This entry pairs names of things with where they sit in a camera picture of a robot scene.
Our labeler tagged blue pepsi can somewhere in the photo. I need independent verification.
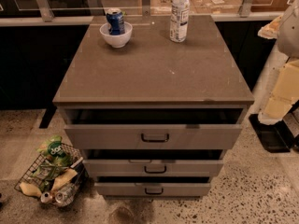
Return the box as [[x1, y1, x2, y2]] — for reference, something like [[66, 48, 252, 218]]
[[106, 8, 125, 35]]

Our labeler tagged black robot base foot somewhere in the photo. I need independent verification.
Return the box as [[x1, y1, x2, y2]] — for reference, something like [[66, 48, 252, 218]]
[[249, 114, 294, 153]]

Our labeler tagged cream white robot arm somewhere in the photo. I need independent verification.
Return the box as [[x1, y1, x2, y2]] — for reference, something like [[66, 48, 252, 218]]
[[258, 0, 299, 125]]

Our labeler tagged white ceramic bowl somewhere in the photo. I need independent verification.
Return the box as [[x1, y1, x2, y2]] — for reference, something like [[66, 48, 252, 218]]
[[99, 21, 133, 48]]

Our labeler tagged silver crushed can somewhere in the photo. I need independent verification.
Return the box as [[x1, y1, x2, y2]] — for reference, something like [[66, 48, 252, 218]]
[[55, 183, 76, 207]]

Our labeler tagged grey drawer cabinet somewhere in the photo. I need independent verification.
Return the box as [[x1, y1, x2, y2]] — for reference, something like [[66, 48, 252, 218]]
[[51, 14, 256, 200]]

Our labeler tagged top grey drawer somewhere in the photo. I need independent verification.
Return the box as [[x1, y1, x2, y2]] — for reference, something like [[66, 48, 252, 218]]
[[65, 108, 241, 149]]

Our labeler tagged grey drawer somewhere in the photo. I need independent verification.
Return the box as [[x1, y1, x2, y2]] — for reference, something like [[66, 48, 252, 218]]
[[83, 149, 223, 177], [65, 108, 241, 149], [94, 176, 211, 197]]

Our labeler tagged middle grey drawer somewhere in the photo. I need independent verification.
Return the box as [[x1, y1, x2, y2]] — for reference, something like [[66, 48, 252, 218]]
[[83, 149, 223, 177]]

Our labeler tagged bottom grey drawer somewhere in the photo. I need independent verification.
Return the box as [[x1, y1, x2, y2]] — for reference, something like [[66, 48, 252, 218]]
[[94, 176, 211, 197]]

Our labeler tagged clear plastic bottle white label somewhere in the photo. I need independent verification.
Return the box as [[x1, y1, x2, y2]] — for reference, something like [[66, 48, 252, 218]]
[[170, 0, 190, 43]]

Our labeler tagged green snack bag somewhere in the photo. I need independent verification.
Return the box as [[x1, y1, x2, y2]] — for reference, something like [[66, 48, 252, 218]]
[[37, 135, 72, 166]]

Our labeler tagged yellow snack packet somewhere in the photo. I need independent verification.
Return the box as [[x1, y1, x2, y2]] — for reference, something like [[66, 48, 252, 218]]
[[20, 182, 42, 198]]

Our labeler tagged black wire basket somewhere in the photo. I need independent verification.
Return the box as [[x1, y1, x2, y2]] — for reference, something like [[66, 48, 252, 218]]
[[15, 143, 88, 207]]

